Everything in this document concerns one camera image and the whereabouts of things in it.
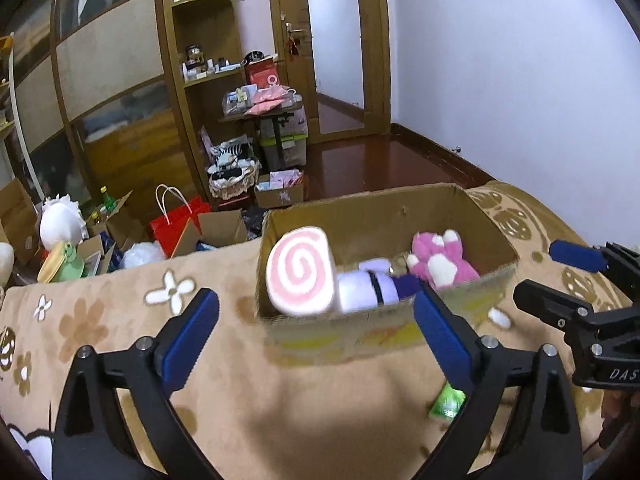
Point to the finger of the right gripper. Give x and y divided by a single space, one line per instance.
619 264
562 311

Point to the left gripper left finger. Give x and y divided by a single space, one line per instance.
92 439

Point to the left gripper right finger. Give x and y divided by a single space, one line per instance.
542 438

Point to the green tissue pack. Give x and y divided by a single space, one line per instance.
448 404

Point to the pink swirl roll plush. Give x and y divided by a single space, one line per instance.
301 276

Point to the pink bunny plush toy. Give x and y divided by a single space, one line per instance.
438 259

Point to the beige patterned plush blanket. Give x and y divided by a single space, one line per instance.
252 417

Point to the green yellow frog plush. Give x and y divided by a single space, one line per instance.
62 265

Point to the white purple plush toy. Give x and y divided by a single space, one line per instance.
374 284

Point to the cream cat plush toy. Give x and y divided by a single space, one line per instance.
6 263

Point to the printed cardboard box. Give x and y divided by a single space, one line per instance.
382 224

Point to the white round plush toy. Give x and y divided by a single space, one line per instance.
61 221

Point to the red paper shopping bag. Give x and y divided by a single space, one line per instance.
168 226

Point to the small brown cardboard box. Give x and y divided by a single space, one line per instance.
18 218

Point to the open cardboard box on floor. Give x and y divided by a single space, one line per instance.
217 229

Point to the wicker basket with items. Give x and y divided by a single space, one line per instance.
233 167

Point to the wooden glass cabinet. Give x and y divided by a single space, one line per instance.
96 99

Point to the cluttered small dark table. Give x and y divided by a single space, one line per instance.
276 110

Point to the wooden corner shelf unit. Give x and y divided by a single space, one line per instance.
202 53

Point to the wooden door frame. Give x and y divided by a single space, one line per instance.
336 55

